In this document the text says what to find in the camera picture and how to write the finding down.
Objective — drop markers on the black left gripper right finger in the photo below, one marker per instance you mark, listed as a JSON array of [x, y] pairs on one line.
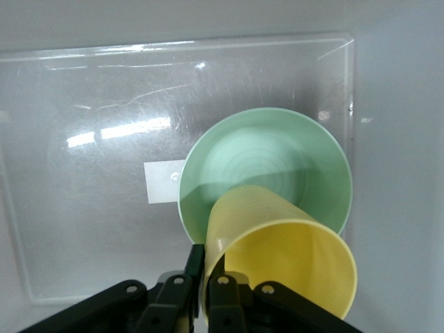
[[229, 305]]

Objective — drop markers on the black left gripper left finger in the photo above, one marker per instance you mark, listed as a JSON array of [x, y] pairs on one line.
[[173, 298]]

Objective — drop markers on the yellow plastic cup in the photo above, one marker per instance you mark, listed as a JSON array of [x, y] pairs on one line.
[[277, 249]]

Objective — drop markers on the mint green bowl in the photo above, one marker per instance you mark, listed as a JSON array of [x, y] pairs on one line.
[[270, 152]]

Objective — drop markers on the white label sticker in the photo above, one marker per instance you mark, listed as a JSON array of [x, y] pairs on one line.
[[161, 182]]

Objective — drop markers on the clear plastic bin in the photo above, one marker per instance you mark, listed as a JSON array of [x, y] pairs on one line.
[[86, 173]]

